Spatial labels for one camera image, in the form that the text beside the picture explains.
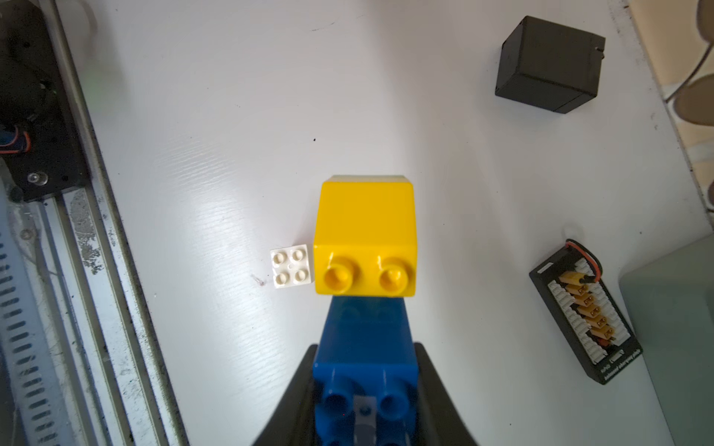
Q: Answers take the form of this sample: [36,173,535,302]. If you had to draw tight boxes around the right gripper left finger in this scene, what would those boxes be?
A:
[253,344,318,446]

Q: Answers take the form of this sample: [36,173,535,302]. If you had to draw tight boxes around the yellow lego brick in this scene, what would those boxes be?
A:
[313,175,418,297]

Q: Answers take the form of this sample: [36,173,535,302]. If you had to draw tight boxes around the aluminium front rail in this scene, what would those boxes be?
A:
[1,1,189,445]

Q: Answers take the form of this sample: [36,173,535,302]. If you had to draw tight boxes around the black box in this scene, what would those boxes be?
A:
[495,16,606,114]

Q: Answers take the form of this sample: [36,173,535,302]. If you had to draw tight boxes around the dark blue lego brick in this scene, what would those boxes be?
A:
[312,295,419,445]

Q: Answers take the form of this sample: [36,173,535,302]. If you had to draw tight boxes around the grey plastic toolbox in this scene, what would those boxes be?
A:
[619,236,713,445]

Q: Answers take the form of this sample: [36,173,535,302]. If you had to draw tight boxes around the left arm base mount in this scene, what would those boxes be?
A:
[1,1,89,203]

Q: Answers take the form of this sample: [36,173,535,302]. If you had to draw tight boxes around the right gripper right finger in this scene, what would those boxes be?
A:
[415,343,477,446]

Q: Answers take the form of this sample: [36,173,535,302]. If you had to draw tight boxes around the white lego brick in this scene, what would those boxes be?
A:
[270,245,312,289]

